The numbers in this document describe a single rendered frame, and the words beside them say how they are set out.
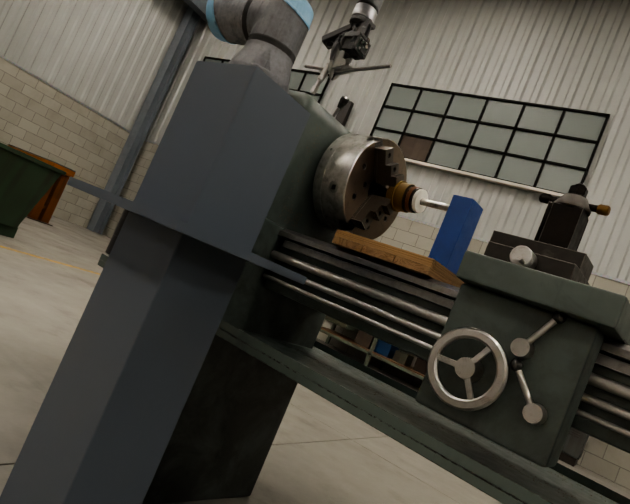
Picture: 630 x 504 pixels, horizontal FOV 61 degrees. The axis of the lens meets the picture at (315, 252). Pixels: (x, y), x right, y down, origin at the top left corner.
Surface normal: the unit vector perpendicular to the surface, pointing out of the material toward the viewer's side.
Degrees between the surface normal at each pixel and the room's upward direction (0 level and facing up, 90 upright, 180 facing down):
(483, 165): 90
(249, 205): 90
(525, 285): 90
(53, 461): 90
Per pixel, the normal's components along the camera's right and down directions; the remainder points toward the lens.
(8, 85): 0.79, 0.29
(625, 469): -0.48, -0.26
